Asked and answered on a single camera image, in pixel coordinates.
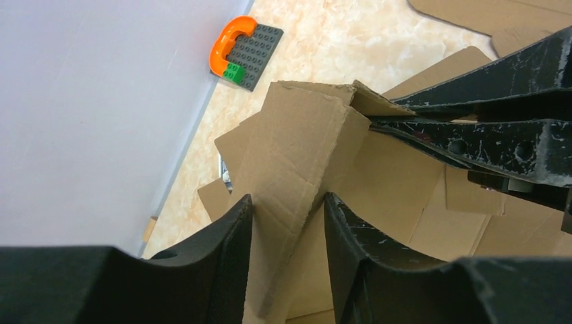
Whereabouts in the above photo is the large cardboard box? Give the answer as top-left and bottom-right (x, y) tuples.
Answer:
(196, 45), (572, 324)

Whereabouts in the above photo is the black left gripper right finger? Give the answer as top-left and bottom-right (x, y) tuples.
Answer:
(324, 192), (571, 323)

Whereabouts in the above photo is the orange green grey toy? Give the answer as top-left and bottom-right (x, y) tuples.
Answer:
(208, 16), (283, 92)

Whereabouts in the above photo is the flat cardboard blank at right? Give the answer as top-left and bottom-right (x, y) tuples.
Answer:
(409, 0), (571, 57)

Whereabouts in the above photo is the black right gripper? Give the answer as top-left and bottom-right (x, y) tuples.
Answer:
(370, 26), (571, 234)

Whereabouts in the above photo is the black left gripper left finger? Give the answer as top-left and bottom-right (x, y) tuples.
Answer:
(1, 195), (254, 323)

